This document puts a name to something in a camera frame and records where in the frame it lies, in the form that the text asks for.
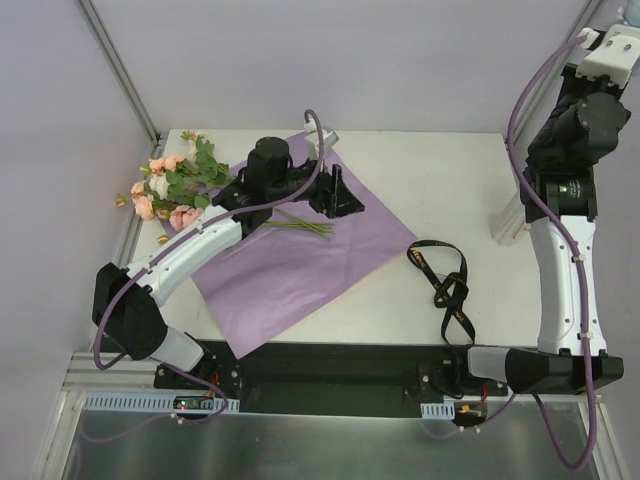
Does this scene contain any purple tissue paper sheet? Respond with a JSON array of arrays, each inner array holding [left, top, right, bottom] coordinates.
[[184, 133, 416, 357]]

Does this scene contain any aluminium front frame rail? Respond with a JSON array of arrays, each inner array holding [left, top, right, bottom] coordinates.
[[62, 351, 601, 401]]

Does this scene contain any left aluminium corner post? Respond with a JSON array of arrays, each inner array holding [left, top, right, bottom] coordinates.
[[75, 0, 161, 146]]

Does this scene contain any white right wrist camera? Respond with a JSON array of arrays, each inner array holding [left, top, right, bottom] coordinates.
[[576, 24, 639, 90]]

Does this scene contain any white slotted cable duct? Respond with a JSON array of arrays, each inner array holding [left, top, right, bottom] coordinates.
[[84, 392, 240, 415]]

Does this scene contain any black printed ribbon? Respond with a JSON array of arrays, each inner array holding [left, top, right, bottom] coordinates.
[[406, 240, 476, 347]]

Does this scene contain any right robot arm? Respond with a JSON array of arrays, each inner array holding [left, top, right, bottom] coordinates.
[[450, 64, 631, 395]]

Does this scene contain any blue artificial flower stem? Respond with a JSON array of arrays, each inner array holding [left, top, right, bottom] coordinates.
[[621, 0, 640, 27]]

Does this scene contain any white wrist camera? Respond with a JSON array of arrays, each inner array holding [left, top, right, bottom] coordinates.
[[576, 24, 639, 90], [305, 126, 339, 158]]

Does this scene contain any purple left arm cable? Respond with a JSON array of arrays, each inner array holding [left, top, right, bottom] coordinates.
[[92, 109, 326, 371]]

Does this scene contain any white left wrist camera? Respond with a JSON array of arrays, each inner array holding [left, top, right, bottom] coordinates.
[[305, 126, 339, 158]]

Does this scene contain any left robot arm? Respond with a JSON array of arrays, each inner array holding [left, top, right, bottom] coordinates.
[[92, 129, 364, 389]]

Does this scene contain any pink artificial flower bunch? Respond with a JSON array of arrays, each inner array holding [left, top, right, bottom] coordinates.
[[114, 130, 335, 246]]

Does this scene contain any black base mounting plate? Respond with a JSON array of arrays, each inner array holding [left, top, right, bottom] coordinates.
[[153, 339, 509, 419]]

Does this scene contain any white ribbed ceramic vase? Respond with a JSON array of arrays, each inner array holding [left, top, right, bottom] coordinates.
[[490, 192, 529, 246]]

